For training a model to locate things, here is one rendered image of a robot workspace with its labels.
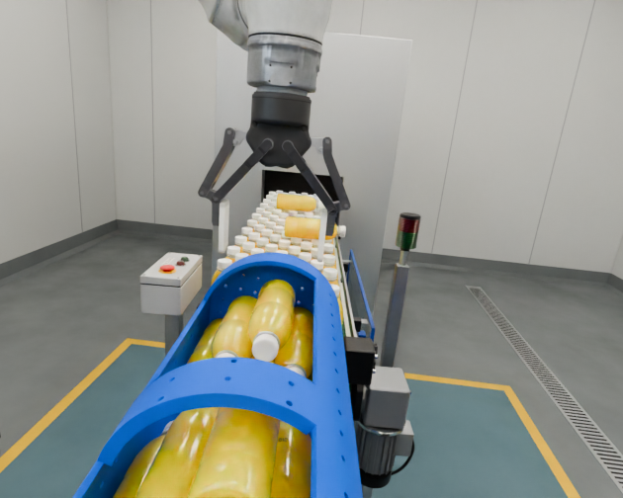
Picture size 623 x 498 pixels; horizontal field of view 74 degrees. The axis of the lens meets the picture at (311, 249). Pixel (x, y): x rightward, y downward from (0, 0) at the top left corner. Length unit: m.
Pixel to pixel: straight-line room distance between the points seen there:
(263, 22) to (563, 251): 5.34
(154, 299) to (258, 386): 0.70
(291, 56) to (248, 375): 0.35
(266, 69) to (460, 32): 4.65
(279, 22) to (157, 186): 4.98
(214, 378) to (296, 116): 0.31
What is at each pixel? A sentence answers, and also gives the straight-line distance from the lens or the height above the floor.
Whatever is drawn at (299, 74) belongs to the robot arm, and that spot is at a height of 1.54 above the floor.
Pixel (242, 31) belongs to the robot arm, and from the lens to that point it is 0.66.
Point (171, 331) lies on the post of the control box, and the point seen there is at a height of 0.91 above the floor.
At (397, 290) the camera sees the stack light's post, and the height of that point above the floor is 1.02.
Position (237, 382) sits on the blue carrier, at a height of 1.23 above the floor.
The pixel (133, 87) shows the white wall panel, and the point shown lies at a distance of 5.51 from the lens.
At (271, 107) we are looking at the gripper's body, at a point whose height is 1.50.
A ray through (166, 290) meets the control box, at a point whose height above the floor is 1.07.
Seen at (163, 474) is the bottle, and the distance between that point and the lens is 0.47.
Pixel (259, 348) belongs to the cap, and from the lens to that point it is 0.63.
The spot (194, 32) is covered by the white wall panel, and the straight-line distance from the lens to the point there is 5.29.
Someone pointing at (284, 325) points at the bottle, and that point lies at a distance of 0.67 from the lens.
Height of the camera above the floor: 1.48
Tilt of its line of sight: 16 degrees down
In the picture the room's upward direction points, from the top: 5 degrees clockwise
